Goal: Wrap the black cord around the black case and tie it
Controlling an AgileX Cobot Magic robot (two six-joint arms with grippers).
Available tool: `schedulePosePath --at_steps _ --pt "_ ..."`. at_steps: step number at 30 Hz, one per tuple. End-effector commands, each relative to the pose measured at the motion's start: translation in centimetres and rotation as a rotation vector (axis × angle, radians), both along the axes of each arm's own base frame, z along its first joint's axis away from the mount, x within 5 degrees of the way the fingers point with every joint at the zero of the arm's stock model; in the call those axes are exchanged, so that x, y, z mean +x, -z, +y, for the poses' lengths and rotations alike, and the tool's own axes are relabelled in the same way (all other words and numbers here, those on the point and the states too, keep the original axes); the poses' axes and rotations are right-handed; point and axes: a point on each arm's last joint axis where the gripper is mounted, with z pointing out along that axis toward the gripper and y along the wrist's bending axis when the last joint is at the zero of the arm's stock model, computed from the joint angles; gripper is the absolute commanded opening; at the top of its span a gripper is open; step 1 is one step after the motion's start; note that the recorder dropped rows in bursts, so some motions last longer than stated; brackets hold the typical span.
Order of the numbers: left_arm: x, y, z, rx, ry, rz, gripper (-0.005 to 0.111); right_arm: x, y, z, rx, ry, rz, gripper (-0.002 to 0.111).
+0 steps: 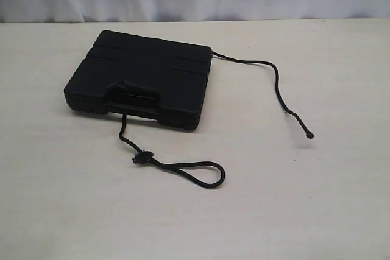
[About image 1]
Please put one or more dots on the black plastic carrying case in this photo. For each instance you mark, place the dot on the black plastic carrying case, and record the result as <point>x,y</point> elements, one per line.
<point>144,77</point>

